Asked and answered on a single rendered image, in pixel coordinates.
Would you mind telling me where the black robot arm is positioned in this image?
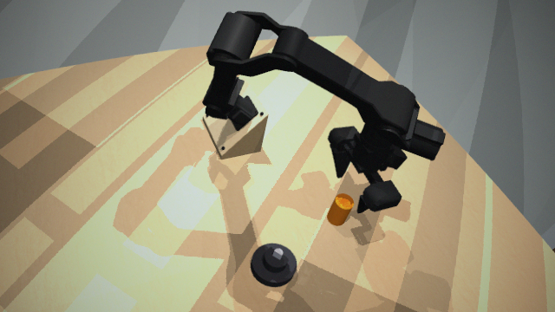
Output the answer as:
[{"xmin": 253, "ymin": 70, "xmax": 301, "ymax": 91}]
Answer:
[{"xmin": 202, "ymin": 11, "xmax": 446, "ymax": 171}]

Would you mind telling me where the orange knob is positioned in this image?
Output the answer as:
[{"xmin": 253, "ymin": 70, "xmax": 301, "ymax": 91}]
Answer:
[{"xmin": 327, "ymin": 193, "xmax": 354, "ymax": 226}]

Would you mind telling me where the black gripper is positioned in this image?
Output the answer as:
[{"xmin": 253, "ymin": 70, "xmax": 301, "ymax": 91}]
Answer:
[{"xmin": 328, "ymin": 127, "xmax": 402, "ymax": 213}]

